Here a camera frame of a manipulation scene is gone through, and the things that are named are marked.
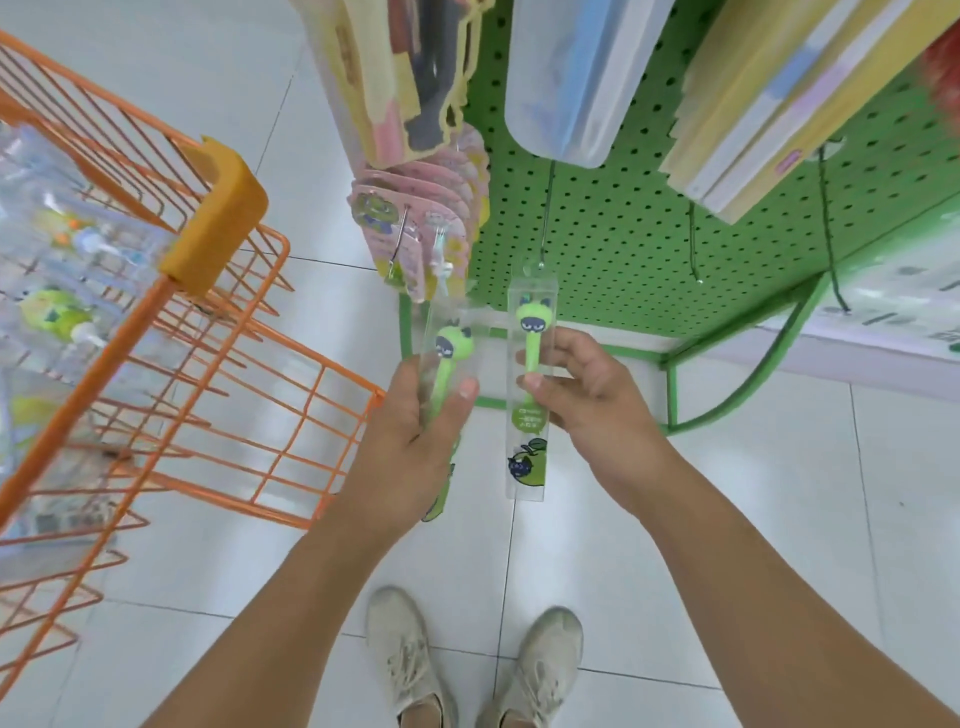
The person's left hand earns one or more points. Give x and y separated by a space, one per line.
397 457

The person's right hand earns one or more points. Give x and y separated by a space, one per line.
607 420

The person's left thumb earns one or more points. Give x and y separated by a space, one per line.
459 405

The person's right thumb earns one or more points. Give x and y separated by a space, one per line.
541 390

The green pen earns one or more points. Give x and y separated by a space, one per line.
450 349
531 450

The person's right forearm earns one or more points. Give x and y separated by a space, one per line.
765 600

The person's left forearm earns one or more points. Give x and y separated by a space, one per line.
300 622

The metal pegboard hook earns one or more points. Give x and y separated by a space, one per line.
694 247
548 217
828 240

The green pegboard panel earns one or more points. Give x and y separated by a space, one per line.
622 225

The row of pink hanging packets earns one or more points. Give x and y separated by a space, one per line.
435 217

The person's left white shoe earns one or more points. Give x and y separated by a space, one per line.
409 660

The person's white shoe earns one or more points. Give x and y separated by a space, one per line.
536 671
409 660

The person's right white shoe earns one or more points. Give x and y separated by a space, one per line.
536 671

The clear blue pencil case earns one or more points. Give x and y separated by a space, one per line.
577 75

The yellow hanging stationery packet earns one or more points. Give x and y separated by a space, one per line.
375 75

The white shelf with purple edge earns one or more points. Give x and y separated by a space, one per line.
900 315

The stack of yellow notebooks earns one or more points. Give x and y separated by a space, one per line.
787 97

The pile of clear toy packets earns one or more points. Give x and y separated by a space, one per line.
60 315

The red packet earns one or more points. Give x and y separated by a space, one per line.
946 75

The green metal rack frame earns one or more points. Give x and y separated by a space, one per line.
750 375

